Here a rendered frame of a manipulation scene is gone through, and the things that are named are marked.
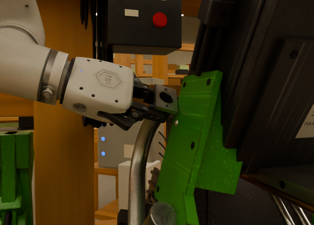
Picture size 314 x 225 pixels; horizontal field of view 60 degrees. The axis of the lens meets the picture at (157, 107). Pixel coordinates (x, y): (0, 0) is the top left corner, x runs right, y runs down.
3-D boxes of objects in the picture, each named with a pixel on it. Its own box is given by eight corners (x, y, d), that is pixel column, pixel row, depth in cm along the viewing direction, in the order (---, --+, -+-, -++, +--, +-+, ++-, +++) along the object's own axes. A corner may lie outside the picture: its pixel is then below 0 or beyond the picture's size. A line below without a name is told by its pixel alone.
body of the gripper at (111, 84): (55, 84, 37) (134, 105, 40) (70, 41, 44) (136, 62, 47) (48, 118, 42) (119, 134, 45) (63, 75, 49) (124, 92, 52)
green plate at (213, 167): (231, 233, 38) (267, 86, 38) (176, 227, 35) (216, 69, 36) (195, 202, 49) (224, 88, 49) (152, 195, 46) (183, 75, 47)
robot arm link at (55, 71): (40, 75, 36) (63, 81, 37) (56, 38, 42) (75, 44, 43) (35, 114, 42) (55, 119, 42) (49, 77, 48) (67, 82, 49)
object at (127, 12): (182, 47, 63) (183, -19, 62) (108, 43, 58) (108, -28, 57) (166, 55, 75) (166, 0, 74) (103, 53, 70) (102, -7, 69)
